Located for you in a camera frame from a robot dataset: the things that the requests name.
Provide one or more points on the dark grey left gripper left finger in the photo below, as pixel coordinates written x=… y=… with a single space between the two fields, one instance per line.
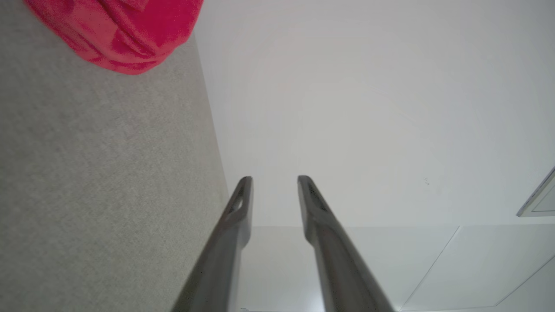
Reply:
x=230 y=242

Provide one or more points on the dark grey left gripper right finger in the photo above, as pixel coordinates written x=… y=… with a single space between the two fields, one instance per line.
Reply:
x=334 y=251

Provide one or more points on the red Bulls 23 jersey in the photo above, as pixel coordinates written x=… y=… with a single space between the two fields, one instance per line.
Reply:
x=125 y=30

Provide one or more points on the grey fabric sofa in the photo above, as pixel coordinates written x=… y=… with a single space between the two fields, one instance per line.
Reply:
x=95 y=182

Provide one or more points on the light grey framed panel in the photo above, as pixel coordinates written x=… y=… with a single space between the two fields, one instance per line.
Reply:
x=544 y=199

